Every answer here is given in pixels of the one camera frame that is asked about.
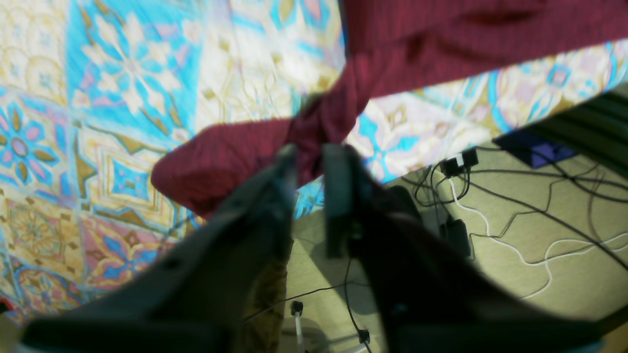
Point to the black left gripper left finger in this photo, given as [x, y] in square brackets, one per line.
[194, 298]

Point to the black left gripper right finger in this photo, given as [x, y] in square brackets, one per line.
[429, 298]

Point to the patterned colourful tablecloth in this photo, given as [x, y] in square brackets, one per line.
[95, 92]

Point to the dark red t-shirt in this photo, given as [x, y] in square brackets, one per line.
[368, 73]

